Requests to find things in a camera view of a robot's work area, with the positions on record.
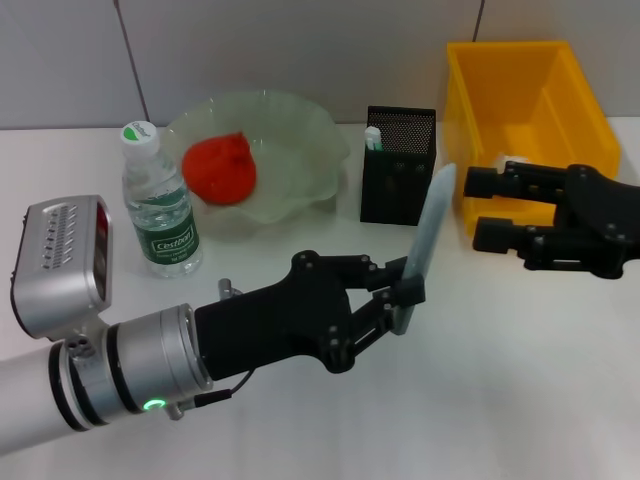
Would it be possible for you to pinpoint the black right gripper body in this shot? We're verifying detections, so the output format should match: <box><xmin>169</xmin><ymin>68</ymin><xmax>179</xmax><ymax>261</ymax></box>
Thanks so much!
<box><xmin>552</xmin><ymin>163</ymin><xmax>640</xmax><ymax>280</ymax></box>

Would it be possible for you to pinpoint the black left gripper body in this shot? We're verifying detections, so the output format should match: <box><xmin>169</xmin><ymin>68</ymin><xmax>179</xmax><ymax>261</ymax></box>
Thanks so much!
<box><xmin>193</xmin><ymin>250</ymin><xmax>355</xmax><ymax>385</ymax></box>

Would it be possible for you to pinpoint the grey marker pen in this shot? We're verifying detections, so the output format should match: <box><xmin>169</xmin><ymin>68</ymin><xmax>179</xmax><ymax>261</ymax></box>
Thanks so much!
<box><xmin>391</xmin><ymin>161</ymin><xmax>458</xmax><ymax>338</ymax></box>

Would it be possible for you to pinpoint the green pen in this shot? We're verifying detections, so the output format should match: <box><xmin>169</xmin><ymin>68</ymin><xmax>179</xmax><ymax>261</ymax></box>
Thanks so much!
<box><xmin>364</xmin><ymin>125</ymin><xmax>386</xmax><ymax>153</ymax></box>

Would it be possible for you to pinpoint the clear water bottle green label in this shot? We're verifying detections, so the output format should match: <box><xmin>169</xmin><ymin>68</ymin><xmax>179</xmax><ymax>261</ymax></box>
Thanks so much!
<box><xmin>121</xmin><ymin>120</ymin><xmax>204</xmax><ymax>279</ymax></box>

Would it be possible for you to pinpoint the orange fruit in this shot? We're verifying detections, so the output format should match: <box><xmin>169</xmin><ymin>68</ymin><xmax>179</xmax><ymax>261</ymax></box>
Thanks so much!
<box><xmin>180</xmin><ymin>130</ymin><xmax>259</xmax><ymax>206</ymax></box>

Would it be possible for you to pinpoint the black mesh pen holder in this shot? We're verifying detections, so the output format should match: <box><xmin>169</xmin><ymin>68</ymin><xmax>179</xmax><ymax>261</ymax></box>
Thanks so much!
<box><xmin>359</xmin><ymin>105</ymin><xmax>438</xmax><ymax>227</ymax></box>

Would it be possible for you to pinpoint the green glass fruit plate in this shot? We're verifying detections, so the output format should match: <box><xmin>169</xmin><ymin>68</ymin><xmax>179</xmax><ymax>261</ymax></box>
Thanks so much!
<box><xmin>163</xmin><ymin>89</ymin><xmax>352</xmax><ymax>241</ymax></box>

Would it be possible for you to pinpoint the yellow plastic bin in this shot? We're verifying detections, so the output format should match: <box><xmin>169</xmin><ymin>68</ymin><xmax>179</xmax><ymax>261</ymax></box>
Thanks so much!
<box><xmin>446</xmin><ymin>40</ymin><xmax>623</xmax><ymax>239</ymax></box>

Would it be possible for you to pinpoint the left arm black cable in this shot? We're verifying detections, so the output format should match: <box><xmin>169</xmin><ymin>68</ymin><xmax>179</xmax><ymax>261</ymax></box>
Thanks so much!
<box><xmin>192</xmin><ymin>369</ymin><xmax>252</xmax><ymax>407</ymax></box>

